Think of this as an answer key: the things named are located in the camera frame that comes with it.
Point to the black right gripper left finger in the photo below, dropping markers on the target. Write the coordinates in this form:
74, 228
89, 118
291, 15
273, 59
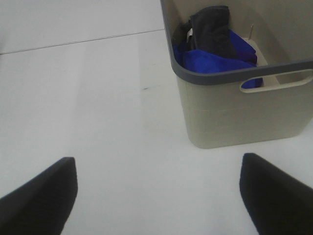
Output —
42, 205

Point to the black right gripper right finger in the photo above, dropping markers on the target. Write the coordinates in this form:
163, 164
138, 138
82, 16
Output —
277, 203

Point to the blue towel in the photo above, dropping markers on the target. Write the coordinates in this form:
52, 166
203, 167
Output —
200, 61

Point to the beige bin with grey rim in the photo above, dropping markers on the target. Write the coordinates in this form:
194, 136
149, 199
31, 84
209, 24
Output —
273, 100

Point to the dark grey towel in bin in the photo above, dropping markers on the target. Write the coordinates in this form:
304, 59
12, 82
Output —
207, 30

